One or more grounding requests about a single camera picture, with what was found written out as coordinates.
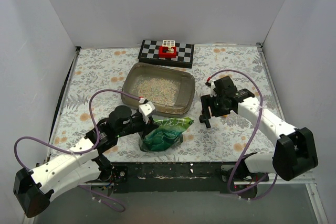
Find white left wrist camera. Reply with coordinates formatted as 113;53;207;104
138;97;156;124

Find green litter bag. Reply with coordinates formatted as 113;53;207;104
139;117;194;152

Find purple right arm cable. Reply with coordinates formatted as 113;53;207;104
207;69;278;200

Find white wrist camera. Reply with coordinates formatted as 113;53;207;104
138;97;156;124
205;77;215;88

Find red toy block box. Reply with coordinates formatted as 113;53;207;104
158;46;177;59

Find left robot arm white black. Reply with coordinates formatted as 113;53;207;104
13;102;158;218

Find cat litter granules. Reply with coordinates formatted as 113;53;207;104
132;77;180;106

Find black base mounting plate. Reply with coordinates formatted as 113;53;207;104
99;161;271;195

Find grey litter box tray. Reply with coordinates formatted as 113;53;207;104
122;62;195;117

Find black T-shaped plastic piece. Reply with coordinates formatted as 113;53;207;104
199;114;211;129

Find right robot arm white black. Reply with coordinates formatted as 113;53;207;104
199;76;318;181

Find black white checkerboard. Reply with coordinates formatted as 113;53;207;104
138;40;194;69

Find white grid toy piece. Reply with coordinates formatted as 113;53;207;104
162;40;175;48

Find aluminium frame rail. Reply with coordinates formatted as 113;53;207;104
256;42;329;224

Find floral table mat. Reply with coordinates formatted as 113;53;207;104
52;46;281;162

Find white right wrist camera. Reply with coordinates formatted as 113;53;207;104
205;77;215;88

